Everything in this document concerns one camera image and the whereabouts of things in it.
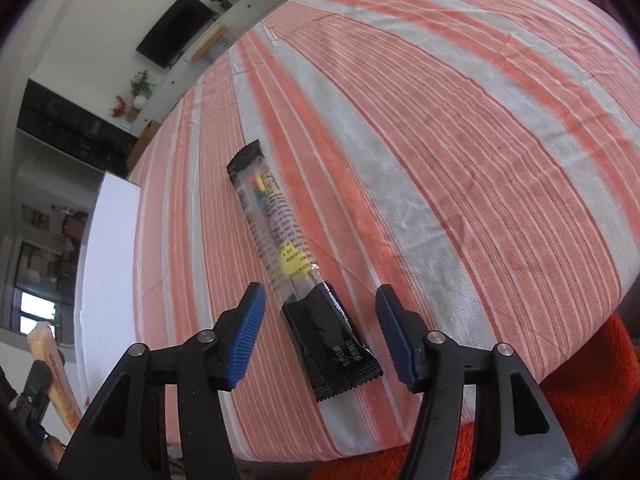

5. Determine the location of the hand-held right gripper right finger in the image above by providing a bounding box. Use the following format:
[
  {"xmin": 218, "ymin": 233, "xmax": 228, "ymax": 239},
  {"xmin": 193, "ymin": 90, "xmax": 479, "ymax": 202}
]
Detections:
[{"xmin": 375, "ymin": 284, "xmax": 581, "ymax": 480}]

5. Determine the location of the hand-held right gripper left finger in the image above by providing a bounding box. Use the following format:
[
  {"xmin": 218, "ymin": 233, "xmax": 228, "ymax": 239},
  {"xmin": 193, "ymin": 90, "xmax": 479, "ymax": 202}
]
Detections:
[{"xmin": 57, "ymin": 282, "xmax": 267, "ymax": 480}]

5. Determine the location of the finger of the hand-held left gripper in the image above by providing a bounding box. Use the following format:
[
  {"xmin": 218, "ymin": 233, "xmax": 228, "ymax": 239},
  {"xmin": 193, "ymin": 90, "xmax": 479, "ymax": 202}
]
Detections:
[{"xmin": 15, "ymin": 352, "xmax": 66, "ymax": 426}]

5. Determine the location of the pale yellow snack bar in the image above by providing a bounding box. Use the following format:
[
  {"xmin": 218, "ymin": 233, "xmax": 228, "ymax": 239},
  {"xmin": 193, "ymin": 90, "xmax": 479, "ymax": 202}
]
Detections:
[{"xmin": 27, "ymin": 322, "xmax": 83, "ymax": 428}]

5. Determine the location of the black and clear stick packet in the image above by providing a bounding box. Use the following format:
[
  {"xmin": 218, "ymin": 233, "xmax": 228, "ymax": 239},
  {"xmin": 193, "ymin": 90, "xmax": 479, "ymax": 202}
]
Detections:
[{"xmin": 226, "ymin": 140, "xmax": 385, "ymax": 403}]

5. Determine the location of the white cardboard box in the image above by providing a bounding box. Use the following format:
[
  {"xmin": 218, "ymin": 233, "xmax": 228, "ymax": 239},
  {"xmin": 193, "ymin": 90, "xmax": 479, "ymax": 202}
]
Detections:
[{"xmin": 72, "ymin": 171, "xmax": 143, "ymax": 441}]

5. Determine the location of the balcony glass door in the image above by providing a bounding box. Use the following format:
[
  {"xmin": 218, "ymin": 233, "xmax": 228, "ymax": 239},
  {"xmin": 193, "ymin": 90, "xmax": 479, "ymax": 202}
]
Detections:
[{"xmin": 12, "ymin": 242, "xmax": 61, "ymax": 336}]

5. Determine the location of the orange fluffy cushion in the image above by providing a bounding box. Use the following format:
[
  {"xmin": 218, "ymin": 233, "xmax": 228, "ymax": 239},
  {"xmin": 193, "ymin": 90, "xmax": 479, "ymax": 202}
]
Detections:
[{"xmin": 307, "ymin": 312, "xmax": 640, "ymax": 480}]

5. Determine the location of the black glass display cabinet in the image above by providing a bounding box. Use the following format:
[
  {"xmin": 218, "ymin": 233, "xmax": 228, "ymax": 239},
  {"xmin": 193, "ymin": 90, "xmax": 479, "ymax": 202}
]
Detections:
[{"xmin": 17, "ymin": 79, "xmax": 138, "ymax": 173}]

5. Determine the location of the green flowering plant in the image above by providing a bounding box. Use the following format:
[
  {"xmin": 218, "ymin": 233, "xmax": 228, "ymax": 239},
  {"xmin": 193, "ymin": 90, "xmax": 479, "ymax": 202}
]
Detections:
[{"xmin": 130, "ymin": 70, "xmax": 156, "ymax": 98}]

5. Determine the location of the wooden bench with hairpin legs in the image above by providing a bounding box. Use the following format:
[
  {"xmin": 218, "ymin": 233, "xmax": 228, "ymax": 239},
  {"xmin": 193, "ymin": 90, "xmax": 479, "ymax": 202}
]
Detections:
[{"xmin": 191, "ymin": 26, "xmax": 236, "ymax": 63}]

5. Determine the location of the black flat television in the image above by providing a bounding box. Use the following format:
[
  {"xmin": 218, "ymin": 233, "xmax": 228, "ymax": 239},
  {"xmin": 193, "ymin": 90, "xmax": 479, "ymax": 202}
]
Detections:
[{"xmin": 136, "ymin": 0, "xmax": 215, "ymax": 69}]

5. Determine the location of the white television cabinet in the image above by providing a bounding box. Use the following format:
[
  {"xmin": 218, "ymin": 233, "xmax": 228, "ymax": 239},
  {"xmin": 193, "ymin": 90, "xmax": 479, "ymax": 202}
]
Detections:
[{"xmin": 107, "ymin": 0, "xmax": 296, "ymax": 126}]

